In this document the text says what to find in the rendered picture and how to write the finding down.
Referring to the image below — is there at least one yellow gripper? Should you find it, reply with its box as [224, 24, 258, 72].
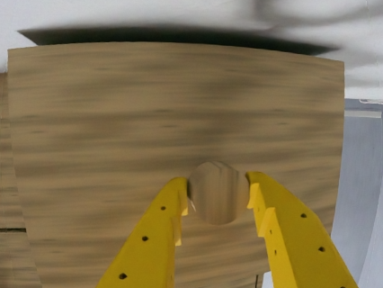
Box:
[95, 171, 359, 288]

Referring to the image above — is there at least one wooden chest of drawers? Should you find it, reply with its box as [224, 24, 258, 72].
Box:
[0, 72, 264, 288]

